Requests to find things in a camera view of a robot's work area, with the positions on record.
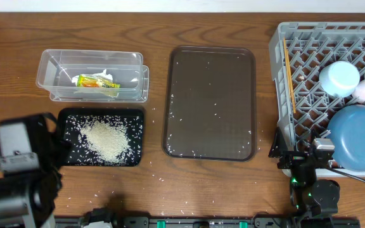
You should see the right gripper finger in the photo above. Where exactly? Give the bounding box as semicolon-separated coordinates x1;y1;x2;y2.
268;127;288;157
310;129;321;141

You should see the dark blue plate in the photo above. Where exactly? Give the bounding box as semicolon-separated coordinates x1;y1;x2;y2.
327;104;365;172

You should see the light blue bowl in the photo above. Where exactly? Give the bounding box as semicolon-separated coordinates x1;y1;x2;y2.
319;61;360;98

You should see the dark brown serving tray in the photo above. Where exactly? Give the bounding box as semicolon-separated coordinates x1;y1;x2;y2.
162;46;257;162

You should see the pile of white rice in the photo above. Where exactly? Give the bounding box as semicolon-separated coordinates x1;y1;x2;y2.
61;115;142;165

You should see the white tissue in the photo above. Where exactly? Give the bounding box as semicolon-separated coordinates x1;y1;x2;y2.
72;69;113;85

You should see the yellow green snack wrapper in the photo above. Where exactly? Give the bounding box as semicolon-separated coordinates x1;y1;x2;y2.
74;74;120;89

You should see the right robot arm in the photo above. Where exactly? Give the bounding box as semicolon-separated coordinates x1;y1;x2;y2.
268;128;340;227

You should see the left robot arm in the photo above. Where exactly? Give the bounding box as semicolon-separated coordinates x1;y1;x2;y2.
0;113;71;227

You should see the grey dishwasher rack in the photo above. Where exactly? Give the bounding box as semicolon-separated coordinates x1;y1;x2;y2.
268;21;365;178

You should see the black plastic tray bin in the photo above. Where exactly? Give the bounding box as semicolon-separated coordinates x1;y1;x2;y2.
55;108;145;167

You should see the clear plastic bin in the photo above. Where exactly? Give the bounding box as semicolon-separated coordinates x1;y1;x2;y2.
36;49;144;98

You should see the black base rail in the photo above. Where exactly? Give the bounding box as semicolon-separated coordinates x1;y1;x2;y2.
55;208;361;228

